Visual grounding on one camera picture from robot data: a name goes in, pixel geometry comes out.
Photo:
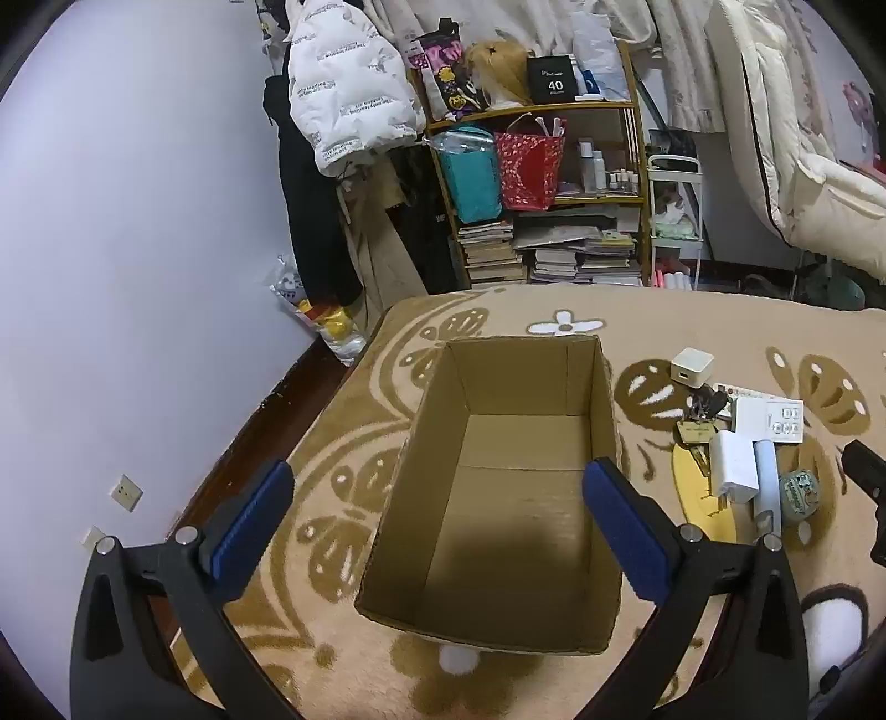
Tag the black hanging garment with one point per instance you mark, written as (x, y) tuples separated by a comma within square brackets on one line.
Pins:
[(311, 221)]

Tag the white power strip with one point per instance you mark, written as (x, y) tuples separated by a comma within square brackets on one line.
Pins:
[(761, 419)]

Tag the key bunch with wooden tag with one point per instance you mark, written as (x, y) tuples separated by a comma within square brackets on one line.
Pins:
[(702, 405)]

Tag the light blue tube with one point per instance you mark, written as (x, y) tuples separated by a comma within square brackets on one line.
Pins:
[(767, 484)]

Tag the beige hanging garment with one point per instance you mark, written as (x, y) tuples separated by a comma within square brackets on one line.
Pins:
[(387, 256)]

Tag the blond wig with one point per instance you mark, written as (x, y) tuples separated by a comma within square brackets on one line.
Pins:
[(502, 69)]

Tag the white plastic bag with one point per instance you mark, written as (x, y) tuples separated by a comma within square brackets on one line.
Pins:
[(599, 48)]

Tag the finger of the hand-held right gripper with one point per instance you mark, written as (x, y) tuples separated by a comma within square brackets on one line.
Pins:
[(865, 471)]

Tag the white cube charger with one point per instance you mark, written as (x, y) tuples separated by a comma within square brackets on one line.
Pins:
[(692, 367)]

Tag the wooden bookshelf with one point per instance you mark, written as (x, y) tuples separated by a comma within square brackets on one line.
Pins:
[(533, 107)]

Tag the row of small bottles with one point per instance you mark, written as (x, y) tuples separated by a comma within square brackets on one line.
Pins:
[(623, 181)]

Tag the white lotion bottle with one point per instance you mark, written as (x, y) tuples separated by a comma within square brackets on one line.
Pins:
[(586, 166), (599, 173)]

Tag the red gift bag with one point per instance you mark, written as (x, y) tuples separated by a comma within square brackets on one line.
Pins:
[(529, 173)]

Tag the white metal cart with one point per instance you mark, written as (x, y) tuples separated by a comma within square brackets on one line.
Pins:
[(675, 163)]

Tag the round printed tin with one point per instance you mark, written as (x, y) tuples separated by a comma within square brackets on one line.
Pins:
[(799, 493)]

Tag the pale floral curtain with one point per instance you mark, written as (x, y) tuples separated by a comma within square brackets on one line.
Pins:
[(685, 62)]

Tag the beige printed blanket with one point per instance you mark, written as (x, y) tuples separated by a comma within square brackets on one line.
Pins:
[(623, 325)]

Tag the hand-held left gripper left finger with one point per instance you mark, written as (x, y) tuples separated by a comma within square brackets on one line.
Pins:
[(253, 526)]

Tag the clear bag with yellow toys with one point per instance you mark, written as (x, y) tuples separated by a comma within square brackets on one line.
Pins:
[(325, 318)]

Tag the cardboard box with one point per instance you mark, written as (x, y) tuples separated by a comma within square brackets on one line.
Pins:
[(512, 498)]

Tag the white plug adapter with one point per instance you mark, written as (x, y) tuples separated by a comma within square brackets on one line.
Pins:
[(734, 467)]

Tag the narrow stack of books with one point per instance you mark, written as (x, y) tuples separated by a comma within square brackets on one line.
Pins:
[(491, 253)]

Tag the wide stack of books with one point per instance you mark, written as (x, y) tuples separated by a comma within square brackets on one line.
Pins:
[(588, 256)]

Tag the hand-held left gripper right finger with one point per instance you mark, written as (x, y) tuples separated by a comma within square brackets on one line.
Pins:
[(623, 533)]

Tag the cream hanging duvet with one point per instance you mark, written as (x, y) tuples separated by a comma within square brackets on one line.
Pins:
[(796, 104)]

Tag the purple printed bag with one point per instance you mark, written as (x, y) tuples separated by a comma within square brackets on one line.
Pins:
[(443, 69)]

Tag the black box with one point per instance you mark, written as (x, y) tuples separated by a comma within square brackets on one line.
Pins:
[(552, 83)]

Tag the teal bag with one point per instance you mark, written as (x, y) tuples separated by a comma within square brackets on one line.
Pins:
[(471, 180)]

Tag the wall socket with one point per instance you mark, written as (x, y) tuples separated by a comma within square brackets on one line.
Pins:
[(95, 538), (127, 493)]

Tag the white puffer jacket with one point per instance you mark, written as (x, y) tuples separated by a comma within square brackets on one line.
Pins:
[(346, 90)]

